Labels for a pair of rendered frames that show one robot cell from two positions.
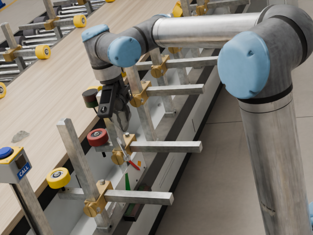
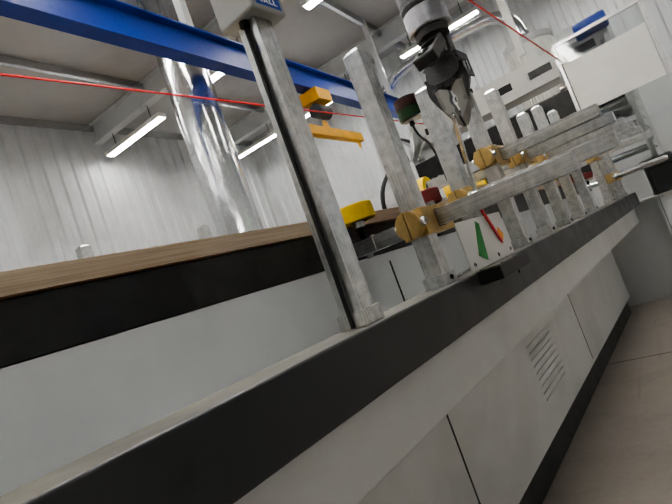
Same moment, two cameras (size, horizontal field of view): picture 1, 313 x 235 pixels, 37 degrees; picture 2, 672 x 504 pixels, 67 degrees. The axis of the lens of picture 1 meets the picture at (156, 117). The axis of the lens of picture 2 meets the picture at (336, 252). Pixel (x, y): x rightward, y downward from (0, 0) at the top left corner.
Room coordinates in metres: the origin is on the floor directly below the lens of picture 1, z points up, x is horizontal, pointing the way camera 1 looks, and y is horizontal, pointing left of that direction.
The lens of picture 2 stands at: (0.37, 0.29, 0.76)
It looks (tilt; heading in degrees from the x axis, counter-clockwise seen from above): 4 degrees up; 9
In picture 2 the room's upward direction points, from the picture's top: 20 degrees counter-clockwise
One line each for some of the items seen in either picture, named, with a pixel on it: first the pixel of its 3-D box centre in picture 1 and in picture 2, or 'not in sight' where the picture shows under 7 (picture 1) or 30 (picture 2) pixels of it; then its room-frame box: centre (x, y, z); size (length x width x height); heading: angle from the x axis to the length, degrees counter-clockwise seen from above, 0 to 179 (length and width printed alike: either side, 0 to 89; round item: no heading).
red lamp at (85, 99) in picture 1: (91, 95); (407, 103); (1.54, 0.20, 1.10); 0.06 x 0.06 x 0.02
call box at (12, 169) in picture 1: (10, 165); (247, 5); (1.06, 0.40, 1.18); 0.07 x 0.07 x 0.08; 62
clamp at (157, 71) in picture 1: (160, 66); (519, 157); (1.98, -0.08, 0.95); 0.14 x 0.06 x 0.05; 152
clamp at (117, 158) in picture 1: (123, 149); (468, 200); (1.53, 0.15, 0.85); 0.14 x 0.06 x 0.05; 152
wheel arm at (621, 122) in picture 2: not in sight; (546, 154); (2.20, -0.22, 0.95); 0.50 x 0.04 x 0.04; 62
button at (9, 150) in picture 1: (4, 153); not in sight; (1.06, 0.40, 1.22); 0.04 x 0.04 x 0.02
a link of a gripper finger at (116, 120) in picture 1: (119, 118); (454, 109); (1.45, 0.13, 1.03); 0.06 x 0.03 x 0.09; 152
